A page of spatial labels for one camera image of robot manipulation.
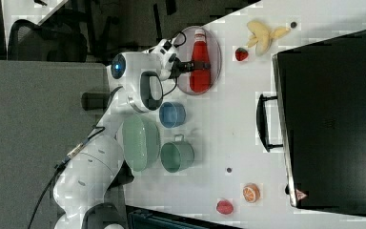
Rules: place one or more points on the black toaster oven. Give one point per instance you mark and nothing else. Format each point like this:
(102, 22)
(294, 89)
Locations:
(321, 100)

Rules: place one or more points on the blue metal frame rail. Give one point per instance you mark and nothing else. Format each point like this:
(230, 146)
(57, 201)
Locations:
(145, 219)

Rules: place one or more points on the green mug with handle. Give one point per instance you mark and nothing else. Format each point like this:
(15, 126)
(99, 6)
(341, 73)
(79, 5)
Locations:
(177, 155)

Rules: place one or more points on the red plush ketchup bottle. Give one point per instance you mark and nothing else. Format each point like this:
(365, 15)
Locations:
(200, 79)

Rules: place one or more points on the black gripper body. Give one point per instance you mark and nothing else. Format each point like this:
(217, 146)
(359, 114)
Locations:
(180, 67)

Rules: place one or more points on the green plastic colander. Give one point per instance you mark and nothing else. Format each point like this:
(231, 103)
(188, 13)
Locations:
(141, 141)

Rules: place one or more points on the plush orange slice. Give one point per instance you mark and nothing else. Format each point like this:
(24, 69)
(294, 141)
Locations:
(251, 193)

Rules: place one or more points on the blue plastic cup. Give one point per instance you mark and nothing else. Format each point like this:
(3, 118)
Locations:
(172, 114)

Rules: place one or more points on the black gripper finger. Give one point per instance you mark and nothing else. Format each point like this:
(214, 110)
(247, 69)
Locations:
(201, 65)

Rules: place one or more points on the large red plush strawberry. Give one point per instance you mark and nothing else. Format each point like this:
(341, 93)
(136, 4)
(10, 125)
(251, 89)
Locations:
(224, 207)

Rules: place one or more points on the black office chair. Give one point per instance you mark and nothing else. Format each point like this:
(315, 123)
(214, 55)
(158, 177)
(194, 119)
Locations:
(48, 42)

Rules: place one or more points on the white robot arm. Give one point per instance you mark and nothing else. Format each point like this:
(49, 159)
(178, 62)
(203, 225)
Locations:
(85, 174)

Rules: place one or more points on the small red plush strawberry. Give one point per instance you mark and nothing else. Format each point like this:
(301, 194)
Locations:
(241, 54)

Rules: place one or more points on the plush peeled banana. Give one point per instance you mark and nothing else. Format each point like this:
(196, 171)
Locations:
(263, 36)

